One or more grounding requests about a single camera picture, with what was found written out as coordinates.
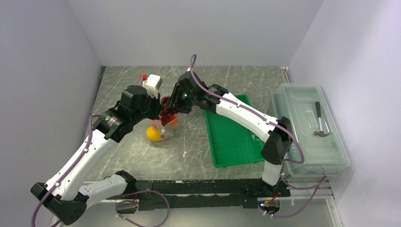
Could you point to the clear plastic storage box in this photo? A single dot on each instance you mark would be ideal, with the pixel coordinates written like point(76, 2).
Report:
point(324, 156)

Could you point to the small hammer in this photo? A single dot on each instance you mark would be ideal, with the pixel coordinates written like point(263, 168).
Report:
point(319, 133)

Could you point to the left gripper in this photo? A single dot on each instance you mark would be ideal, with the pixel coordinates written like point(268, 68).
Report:
point(157, 104)

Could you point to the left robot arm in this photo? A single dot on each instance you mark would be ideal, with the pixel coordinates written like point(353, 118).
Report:
point(65, 195)

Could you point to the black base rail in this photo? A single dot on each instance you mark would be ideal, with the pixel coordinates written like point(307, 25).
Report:
point(245, 193)

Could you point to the red orange mango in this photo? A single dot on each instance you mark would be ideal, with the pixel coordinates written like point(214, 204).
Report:
point(173, 122)

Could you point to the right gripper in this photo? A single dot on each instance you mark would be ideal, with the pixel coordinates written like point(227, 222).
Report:
point(174, 99)

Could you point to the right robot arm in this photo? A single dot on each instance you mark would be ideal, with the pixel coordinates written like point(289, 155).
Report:
point(275, 133)

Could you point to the yellow lemon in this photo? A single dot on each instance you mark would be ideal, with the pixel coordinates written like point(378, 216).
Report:
point(153, 134)

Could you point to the clear zip top bag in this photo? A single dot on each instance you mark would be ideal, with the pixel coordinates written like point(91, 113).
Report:
point(164, 127)

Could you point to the dark purple grapes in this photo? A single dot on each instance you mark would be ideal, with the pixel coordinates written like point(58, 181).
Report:
point(165, 114)

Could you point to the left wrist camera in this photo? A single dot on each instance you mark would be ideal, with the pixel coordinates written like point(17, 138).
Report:
point(151, 83)

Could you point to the green plastic tray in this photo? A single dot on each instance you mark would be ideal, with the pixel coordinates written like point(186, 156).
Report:
point(230, 143)

